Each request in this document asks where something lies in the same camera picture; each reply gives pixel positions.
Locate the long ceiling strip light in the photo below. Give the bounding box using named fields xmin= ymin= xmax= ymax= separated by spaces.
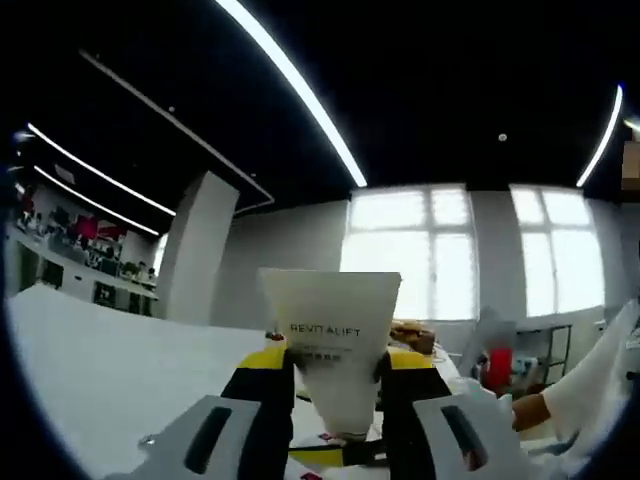
xmin=214 ymin=0 xmax=370 ymax=186

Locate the brown container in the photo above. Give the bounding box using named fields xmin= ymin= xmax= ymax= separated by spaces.
xmin=389 ymin=319 xmax=436 ymax=354

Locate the white office counter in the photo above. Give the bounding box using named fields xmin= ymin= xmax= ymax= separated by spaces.
xmin=7 ymin=234 xmax=161 ymax=317

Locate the large window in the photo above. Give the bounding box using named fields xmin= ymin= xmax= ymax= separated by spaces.
xmin=508 ymin=185 xmax=607 ymax=319
xmin=339 ymin=183 xmax=477 ymax=321

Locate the black frame shelf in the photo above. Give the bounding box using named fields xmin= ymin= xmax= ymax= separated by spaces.
xmin=514 ymin=323 xmax=574 ymax=389

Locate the person's white shirt sleeve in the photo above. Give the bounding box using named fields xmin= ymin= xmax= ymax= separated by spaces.
xmin=542 ymin=299 xmax=640 ymax=471

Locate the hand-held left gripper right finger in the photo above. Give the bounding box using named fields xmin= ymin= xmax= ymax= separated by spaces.
xmin=373 ymin=351 xmax=534 ymax=480

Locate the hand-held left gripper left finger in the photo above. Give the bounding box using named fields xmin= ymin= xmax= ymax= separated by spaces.
xmin=104 ymin=348 xmax=295 ymax=480

